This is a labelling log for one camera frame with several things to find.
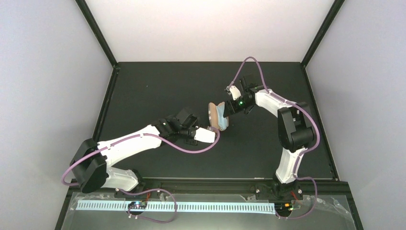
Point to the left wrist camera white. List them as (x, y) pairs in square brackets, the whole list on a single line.
[(204, 135)]

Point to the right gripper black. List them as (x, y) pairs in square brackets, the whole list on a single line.
[(231, 108)]

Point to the black aluminium frame rail front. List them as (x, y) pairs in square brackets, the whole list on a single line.
[(242, 186)]

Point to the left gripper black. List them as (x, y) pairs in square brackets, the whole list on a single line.
[(192, 144)]

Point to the frame post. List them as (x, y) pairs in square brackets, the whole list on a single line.
[(91, 21), (328, 20)]

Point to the white slotted cable duct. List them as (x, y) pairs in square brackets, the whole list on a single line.
[(191, 207)]

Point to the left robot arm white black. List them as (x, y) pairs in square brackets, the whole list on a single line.
[(93, 163)]

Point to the left rear frame post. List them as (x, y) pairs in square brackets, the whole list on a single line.
[(91, 21)]

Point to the right rear frame post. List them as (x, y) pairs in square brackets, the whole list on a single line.
[(328, 20)]

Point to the light blue cleaning cloth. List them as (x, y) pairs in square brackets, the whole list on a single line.
[(223, 122)]

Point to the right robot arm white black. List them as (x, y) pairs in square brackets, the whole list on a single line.
[(296, 130)]

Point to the brown plaid glasses case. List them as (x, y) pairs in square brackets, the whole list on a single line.
[(213, 114)]

